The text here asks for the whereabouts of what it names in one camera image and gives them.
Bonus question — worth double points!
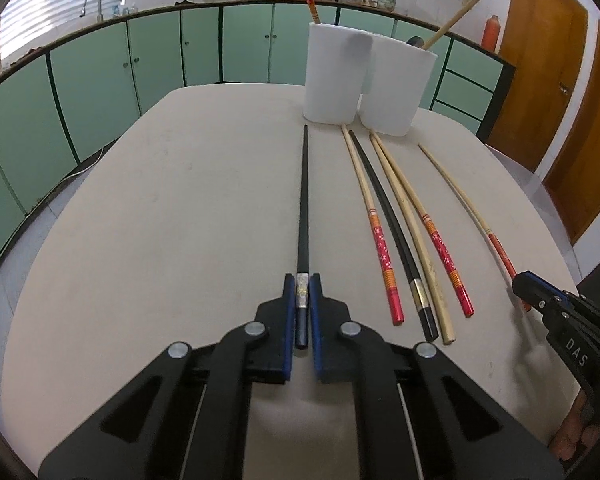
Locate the thin red-end bamboo chopstick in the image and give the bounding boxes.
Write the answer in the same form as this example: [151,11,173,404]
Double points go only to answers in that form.
[418,144,516,282]

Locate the green kitchen cabinets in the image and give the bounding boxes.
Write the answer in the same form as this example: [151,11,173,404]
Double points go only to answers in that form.
[0,1,516,291]

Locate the red-handled bamboo chopstick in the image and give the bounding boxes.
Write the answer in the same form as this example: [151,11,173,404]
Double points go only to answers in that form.
[340,124,405,326]

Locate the wooden door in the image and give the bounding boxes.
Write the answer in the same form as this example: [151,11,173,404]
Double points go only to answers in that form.
[488,0,588,171]

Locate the red orange bamboo chopstick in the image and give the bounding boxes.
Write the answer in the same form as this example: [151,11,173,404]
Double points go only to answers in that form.
[370,130,475,318]

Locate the orange gas cylinder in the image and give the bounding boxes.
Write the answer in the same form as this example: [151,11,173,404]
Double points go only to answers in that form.
[481,15,501,52]

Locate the chrome faucet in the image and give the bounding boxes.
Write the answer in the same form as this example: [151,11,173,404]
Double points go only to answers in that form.
[78,0,105,23]

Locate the black chopstick gold band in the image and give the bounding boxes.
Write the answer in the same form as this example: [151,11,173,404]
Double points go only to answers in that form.
[349,130,439,341]

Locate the white cup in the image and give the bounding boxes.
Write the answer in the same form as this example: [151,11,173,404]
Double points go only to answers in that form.
[303,24,373,126]
[358,34,438,136]

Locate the glass jar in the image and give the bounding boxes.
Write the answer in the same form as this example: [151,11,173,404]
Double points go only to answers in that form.
[377,0,396,12]

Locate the plain bamboo chopstick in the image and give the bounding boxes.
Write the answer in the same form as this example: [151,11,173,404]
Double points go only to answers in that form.
[370,130,455,344]

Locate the bamboo chopstick in right cup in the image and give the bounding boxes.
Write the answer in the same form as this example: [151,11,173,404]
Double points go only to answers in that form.
[422,0,480,51]

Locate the right white cup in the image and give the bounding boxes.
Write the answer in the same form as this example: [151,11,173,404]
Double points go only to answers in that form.
[358,34,438,136]

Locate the black chopstick silver band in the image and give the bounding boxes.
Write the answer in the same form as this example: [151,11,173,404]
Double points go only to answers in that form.
[294,126,310,350]

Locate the person's hand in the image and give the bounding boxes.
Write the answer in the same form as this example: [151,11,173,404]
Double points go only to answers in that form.
[548,391,600,460]

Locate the left white cup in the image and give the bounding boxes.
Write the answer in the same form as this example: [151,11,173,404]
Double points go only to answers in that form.
[303,24,373,126]

